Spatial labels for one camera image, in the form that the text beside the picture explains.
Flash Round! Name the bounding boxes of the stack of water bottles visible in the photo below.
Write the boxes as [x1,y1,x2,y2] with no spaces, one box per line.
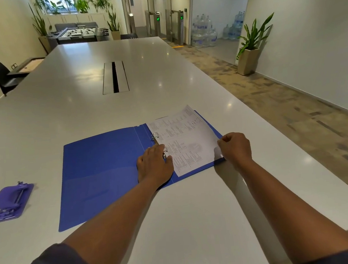
[188,10,249,49]

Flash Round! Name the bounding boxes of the low table with game board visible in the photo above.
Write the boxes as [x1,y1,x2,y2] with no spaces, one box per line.
[6,56,48,80]

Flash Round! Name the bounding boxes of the purple hole punch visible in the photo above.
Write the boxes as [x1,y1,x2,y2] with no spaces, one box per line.
[0,180,37,222]

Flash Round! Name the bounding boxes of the row of window plants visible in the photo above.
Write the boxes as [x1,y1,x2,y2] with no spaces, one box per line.
[34,0,114,19]

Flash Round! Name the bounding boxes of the potted plant in beige planter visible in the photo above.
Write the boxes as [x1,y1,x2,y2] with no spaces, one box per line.
[232,12,280,76]

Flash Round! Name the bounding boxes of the grey sofa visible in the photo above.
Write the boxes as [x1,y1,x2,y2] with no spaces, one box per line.
[54,20,98,33]

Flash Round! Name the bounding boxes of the table football game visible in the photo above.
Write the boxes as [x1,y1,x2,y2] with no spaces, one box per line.
[46,24,111,47]

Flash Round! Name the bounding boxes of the grey table cable hatch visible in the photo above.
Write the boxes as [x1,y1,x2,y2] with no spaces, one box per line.
[99,60,130,95]

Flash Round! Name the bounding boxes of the white low cabinet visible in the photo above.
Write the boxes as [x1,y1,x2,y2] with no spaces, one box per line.
[41,9,112,35]

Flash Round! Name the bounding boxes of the metal binder rings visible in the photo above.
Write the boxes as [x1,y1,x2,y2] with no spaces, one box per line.
[150,131,168,161]

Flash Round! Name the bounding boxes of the person's right hand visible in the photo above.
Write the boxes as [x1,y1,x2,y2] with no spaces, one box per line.
[216,130,254,166]

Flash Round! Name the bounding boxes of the person's left hand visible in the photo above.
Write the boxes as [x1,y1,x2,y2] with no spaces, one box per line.
[134,143,176,191]

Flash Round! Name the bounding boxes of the person's left forearm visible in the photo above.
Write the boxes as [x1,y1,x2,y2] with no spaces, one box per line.
[57,176,172,264]

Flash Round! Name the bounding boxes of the steel turnstile gate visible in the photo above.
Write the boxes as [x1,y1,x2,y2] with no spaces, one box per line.
[145,10,163,39]
[165,9,188,47]

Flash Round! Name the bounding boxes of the blue ring binder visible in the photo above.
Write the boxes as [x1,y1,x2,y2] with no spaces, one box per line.
[48,108,231,233]

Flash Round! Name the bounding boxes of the printed white paper sheets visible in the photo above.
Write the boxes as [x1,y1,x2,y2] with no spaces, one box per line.
[144,102,225,180]

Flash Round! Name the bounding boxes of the tall potted plant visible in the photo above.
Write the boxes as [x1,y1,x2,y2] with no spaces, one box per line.
[28,0,55,56]

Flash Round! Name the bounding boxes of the slim potted plant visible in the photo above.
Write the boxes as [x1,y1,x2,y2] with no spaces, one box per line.
[105,4,123,41]

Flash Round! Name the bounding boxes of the person's right forearm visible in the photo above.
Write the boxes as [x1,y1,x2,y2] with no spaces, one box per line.
[230,147,348,264]

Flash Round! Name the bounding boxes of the dark right sleeve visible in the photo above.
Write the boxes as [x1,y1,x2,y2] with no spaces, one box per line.
[295,246,348,264]

